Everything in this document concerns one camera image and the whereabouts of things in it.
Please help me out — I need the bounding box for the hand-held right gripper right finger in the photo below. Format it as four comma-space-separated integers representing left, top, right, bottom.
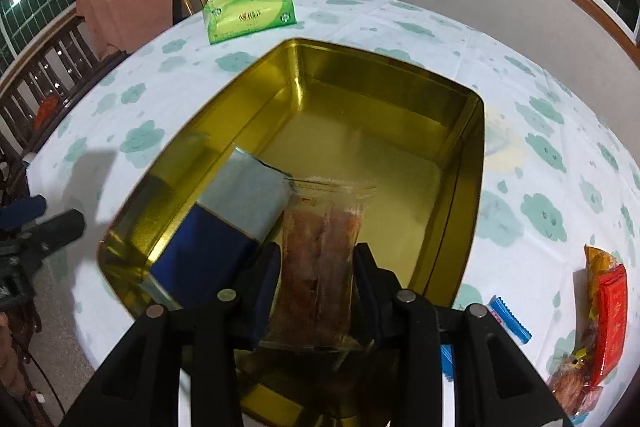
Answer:
352, 243, 576, 427

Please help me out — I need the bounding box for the orange snack packet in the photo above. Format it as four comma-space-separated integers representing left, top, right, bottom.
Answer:
582, 244, 623, 323

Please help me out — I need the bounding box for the small orange object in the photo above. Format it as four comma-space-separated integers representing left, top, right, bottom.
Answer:
34, 96, 60, 130

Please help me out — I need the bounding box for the blue white candy packet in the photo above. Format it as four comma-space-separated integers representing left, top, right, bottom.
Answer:
487, 295, 532, 346
440, 344, 456, 383

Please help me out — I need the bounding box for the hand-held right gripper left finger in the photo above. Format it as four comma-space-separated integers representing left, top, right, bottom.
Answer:
60, 242, 283, 427

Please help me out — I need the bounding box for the clear bag of brown snacks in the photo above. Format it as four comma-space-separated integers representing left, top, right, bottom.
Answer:
546, 344, 608, 424

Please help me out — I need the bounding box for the dark wooden bench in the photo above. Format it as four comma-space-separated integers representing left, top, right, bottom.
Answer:
0, 14, 126, 172

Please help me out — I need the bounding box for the blue and silver snack packet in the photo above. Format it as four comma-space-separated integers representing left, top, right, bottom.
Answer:
137, 144, 296, 310

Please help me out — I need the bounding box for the gold metal tin box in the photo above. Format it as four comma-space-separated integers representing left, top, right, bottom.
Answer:
96, 38, 486, 427

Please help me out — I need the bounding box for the clear packet of orange snacks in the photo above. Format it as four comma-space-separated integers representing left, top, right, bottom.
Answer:
260, 177, 378, 353

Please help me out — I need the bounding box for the red snack packet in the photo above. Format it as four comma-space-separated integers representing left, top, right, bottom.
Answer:
590, 266, 629, 390

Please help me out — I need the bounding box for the cloud print tablecloth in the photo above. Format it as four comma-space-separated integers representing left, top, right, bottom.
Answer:
25, 0, 640, 427

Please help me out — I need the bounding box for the green tissue pack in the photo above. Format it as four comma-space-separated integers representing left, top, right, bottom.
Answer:
202, 0, 297, 45

